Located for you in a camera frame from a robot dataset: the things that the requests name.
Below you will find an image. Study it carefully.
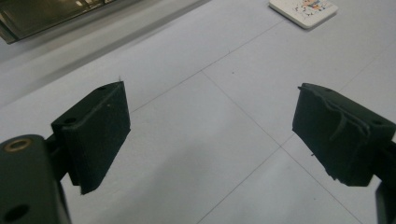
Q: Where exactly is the white patterned flat box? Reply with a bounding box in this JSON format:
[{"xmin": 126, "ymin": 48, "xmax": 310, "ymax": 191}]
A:
[{"xmin": 268, "ymin": 0, "xmax": 339, "ymax": 31}]

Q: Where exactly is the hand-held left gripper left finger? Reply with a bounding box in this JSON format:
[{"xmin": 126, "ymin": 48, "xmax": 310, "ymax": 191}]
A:
[{"xmin": 50, "ymin": 80, "xmax": 132, "ymax": 196}]

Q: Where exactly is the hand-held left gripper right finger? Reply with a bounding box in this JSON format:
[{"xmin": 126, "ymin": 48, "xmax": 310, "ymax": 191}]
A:
[{"xmin": 291, "ymin": 82, "xmax": 396, "ymax": 188}]

